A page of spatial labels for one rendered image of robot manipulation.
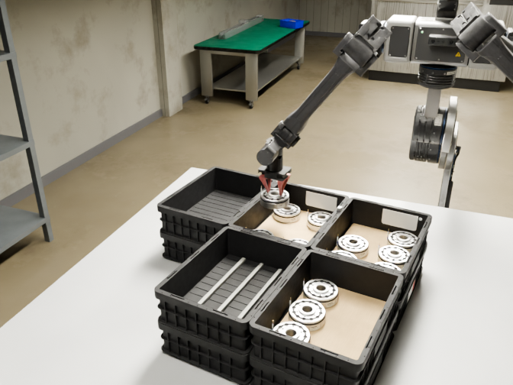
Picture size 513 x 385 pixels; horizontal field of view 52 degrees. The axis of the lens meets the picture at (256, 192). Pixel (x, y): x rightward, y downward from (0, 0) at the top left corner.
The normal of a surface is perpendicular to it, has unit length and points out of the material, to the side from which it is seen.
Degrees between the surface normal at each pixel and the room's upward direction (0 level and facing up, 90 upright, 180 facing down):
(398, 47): 90
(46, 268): 0
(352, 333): 0
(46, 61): 90
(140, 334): 0
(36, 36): 90
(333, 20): 90
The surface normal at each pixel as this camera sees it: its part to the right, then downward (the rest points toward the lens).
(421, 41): -0.35, 0.42
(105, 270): 0.00, -0.89
